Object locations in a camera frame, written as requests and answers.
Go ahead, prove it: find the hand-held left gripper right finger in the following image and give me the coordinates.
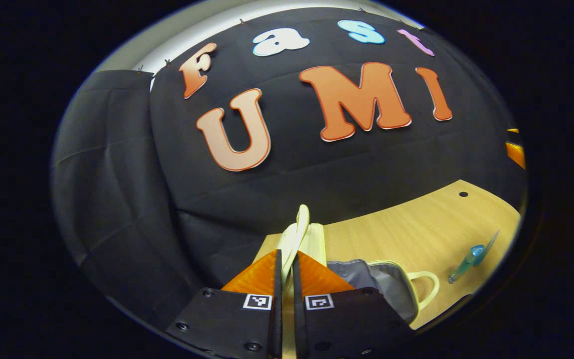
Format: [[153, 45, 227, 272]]
[[292, 251, 418, 359]]

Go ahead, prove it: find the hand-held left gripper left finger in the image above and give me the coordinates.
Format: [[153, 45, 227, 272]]
[[165, 249, 283, 359]]

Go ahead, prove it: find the blue skin care tube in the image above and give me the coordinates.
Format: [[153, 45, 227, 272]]
[[447, 230, 501, 285]]

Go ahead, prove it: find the black backdrop cloth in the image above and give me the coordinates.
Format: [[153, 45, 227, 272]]
[[50, 6, 528, 330]]

